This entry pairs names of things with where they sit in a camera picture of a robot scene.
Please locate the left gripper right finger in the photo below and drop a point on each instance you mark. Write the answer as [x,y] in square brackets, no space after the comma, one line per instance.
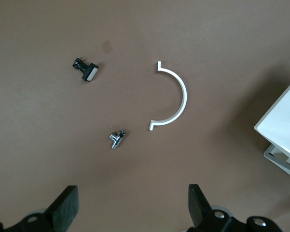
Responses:
[197,207]

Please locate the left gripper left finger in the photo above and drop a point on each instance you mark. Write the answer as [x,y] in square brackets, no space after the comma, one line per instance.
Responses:
[65,207]

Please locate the small silver metal connector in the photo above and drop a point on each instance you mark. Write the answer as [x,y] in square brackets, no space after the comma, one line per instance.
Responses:
[115,140]

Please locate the lower silver metal part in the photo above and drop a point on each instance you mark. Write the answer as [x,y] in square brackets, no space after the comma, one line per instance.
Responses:
[88,72]

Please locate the white semicircular bracket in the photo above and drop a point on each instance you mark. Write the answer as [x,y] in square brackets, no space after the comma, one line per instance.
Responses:
[184,96]

